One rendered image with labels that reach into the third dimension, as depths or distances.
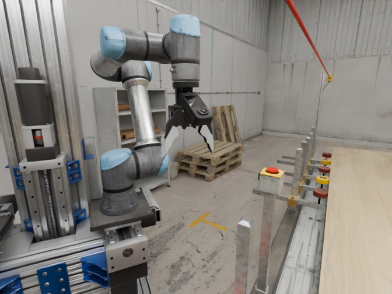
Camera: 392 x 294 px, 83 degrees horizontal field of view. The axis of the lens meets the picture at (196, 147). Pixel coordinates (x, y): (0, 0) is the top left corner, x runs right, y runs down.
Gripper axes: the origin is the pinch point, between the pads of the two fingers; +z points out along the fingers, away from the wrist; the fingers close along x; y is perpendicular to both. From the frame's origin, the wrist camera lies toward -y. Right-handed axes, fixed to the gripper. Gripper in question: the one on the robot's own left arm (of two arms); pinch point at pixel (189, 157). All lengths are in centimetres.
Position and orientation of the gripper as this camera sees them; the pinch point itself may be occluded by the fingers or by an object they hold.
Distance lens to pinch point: 61.4
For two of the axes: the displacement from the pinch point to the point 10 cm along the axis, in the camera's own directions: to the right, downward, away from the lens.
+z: 0.0, 9.7, 2.4
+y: -4.1, -2.2, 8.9
